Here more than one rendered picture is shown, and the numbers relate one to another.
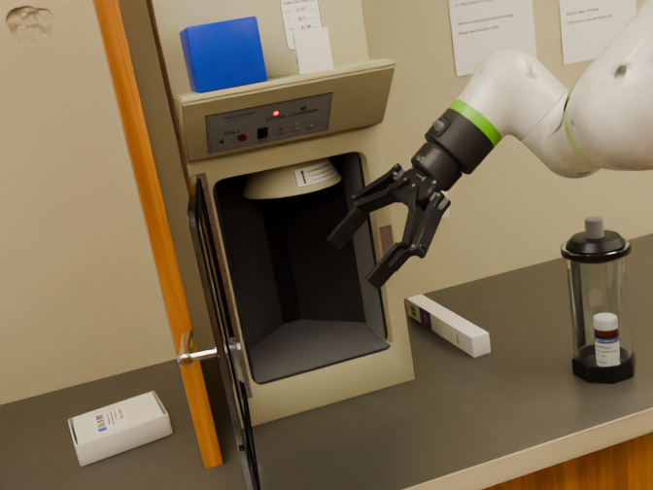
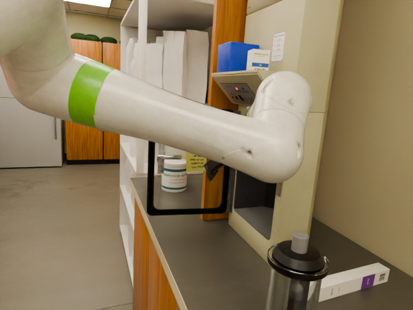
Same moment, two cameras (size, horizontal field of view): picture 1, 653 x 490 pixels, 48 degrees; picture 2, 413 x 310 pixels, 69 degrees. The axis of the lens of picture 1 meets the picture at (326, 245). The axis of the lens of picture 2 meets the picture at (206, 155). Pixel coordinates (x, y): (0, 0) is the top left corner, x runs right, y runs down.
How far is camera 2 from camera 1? 1.28 m
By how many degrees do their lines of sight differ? 80
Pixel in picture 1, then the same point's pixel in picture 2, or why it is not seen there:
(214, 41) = (221, 51)
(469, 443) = (195, 278)
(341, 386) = (251, 238)
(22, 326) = not seen: hidden behind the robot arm
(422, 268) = not seen: outside the picture
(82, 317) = not seen: hidden behind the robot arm
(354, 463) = (190, 246)
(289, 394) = (238, 223)
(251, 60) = (227, 61)
